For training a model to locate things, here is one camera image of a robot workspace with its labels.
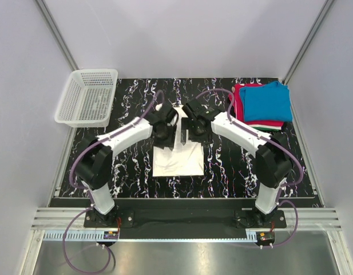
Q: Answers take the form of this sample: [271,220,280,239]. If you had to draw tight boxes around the white plastic basket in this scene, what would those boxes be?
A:
[54,69,118,128]

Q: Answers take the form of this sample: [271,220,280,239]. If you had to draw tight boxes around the white slotted cable duct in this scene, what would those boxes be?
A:
[43,230,257,243]

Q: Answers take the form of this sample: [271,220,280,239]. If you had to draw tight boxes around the red folded t shirt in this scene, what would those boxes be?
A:
[232,84,284,129]

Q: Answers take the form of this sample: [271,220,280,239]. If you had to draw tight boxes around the purple cable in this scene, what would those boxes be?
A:
[193,88,304,248]
[63,89,166,274]

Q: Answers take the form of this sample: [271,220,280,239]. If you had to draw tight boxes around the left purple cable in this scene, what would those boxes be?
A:
[63,89,166,274]

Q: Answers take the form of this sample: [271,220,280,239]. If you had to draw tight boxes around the aluminium rail profile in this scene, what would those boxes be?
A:
[31,208,341,231]

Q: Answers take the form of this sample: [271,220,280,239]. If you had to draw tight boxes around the black marble pattern mat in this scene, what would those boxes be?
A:
[49,77,326,208]

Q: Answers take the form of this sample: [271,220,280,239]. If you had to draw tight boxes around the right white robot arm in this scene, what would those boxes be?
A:
[181,99,297,215]

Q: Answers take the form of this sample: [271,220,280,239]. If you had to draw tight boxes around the blue folded t shirt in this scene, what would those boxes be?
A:
[239,81,293,122]

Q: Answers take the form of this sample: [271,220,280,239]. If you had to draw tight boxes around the white printed t shirt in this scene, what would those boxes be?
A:
[152,105,204,177]

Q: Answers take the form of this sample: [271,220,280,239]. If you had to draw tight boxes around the green folded t shirt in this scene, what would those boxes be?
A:
[252,124,281,132]

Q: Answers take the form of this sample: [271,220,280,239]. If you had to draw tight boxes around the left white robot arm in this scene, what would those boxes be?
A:
[70,104,179,216]

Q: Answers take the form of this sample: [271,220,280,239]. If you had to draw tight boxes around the right small circuit board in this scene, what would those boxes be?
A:
[257,231,275,242]

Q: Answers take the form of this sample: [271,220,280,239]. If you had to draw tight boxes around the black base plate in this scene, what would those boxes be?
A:
[84,199,287,229]

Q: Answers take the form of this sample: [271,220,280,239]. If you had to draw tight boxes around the small circuit board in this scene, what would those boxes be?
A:
[257,231,275,242]
[104,231,119,239]

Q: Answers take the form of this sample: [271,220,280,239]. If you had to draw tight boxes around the left small circuit board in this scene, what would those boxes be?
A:
[104,231,119,239]

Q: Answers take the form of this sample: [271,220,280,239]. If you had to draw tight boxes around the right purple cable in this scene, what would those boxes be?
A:
[193,88,304,248]

